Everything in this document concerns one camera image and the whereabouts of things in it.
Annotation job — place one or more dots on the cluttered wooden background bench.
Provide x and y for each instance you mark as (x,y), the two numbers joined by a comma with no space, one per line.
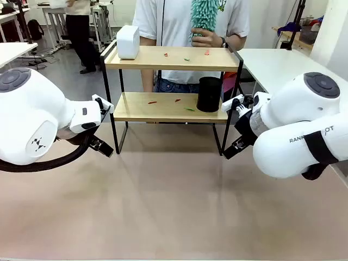
(301,32)

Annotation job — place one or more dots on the wooden shelf black metal frame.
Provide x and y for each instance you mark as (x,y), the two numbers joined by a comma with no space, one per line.
(174,61)

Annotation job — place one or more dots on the long green paper scrap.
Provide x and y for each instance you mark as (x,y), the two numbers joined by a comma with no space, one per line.
(190,109)

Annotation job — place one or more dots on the black tripod stand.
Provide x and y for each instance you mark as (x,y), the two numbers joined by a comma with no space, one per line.
(296,24)

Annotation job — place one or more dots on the white rounded box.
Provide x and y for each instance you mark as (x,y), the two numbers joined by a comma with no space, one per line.
(127,42)

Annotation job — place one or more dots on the black stand pole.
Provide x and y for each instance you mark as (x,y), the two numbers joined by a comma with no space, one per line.
(25,21)

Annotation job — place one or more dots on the dark wristwatch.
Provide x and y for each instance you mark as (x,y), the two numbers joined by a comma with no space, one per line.
(223,42)

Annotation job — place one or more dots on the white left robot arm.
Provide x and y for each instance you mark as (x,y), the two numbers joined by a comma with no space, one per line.
(32,108)

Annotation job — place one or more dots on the person's left hand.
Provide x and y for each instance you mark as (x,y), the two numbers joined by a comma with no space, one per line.
(208,39)

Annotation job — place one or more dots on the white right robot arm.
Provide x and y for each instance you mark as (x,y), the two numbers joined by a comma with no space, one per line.
(299,114)

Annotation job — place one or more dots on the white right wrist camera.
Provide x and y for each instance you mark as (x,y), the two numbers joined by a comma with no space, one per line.
(229,104)

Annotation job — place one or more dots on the teal chenille duster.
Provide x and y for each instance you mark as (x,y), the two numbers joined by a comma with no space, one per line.
(204,16)

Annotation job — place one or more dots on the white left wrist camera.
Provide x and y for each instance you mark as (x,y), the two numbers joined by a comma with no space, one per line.
(107,104)

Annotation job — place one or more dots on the white t-shirt torso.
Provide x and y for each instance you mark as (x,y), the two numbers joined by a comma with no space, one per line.
(174,24)

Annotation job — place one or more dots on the black backpack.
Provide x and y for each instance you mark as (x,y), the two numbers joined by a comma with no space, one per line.
(35,30)

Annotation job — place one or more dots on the blue jeans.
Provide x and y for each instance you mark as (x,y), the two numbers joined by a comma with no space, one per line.
(176,87)

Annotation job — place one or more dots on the person's right forearm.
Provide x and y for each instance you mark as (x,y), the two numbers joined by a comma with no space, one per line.
(148,81)

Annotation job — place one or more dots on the white side table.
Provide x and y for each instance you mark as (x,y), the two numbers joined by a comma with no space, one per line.
(13,51)

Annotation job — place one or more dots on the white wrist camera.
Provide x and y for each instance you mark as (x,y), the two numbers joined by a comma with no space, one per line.
(229,104)
(107,104)

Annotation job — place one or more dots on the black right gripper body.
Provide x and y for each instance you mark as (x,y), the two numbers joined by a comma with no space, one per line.
(247,126)

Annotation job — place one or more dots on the pink fabric item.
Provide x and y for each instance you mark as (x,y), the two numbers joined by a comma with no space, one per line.
(229,83)

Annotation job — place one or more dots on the person's left forearm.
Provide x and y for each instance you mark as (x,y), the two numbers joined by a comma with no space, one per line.
(236,43)

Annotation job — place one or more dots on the background person dark trousers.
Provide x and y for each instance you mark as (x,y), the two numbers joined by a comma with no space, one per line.
(80,35)

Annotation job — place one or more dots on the black cylindrical container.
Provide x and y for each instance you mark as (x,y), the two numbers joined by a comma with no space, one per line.
(209,93)

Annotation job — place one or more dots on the background white desks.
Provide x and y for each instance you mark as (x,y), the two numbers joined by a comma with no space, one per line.
(54,11)

